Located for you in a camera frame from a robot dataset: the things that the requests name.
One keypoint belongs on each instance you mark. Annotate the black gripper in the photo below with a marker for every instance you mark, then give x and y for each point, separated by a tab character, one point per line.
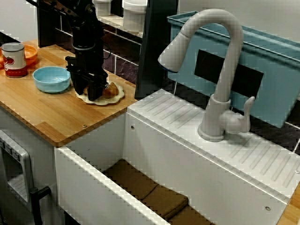
86	63

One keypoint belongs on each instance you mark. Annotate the brown toy chicken piece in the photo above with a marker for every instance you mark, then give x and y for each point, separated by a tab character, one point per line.
112	90

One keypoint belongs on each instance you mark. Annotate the light blue bowl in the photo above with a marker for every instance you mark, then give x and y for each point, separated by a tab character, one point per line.
51	86

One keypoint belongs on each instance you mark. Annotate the tomato print tin can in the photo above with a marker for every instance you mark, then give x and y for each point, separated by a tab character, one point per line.
14	61

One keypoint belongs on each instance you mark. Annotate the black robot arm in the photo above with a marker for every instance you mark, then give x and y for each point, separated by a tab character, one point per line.
86	30

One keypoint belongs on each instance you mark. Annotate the cream flower-shaped plate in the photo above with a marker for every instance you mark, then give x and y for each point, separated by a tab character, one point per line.
112	100

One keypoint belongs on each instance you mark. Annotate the wooden countertop board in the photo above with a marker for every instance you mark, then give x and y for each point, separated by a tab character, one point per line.
293	211
58	117

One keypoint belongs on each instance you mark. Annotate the dark tiled backsplash with shelf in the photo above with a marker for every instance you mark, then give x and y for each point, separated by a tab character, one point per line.
124	65

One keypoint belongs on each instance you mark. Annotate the orange bowl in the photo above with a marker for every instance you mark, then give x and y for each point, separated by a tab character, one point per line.
31	55

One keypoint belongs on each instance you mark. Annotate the white canister with print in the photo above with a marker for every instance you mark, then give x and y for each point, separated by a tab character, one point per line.
104	4

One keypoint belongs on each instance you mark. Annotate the plain white canister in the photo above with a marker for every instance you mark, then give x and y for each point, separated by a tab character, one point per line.
134	14

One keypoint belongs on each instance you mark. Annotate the white toy sink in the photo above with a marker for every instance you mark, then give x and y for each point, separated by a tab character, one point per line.
164	150

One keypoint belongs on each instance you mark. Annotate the brown folded cloth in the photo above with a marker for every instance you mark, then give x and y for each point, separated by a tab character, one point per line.
131	178

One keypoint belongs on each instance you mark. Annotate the silver dishwasher panel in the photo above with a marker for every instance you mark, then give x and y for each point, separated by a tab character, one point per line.
14	164

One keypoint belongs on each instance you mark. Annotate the grey toy faucet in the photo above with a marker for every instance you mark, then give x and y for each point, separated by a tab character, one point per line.
234	47

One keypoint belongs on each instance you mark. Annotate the teal dish rack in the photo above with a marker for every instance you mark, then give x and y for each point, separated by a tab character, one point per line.
276	89

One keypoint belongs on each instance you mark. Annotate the black upright post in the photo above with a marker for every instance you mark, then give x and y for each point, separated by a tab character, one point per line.
152	58

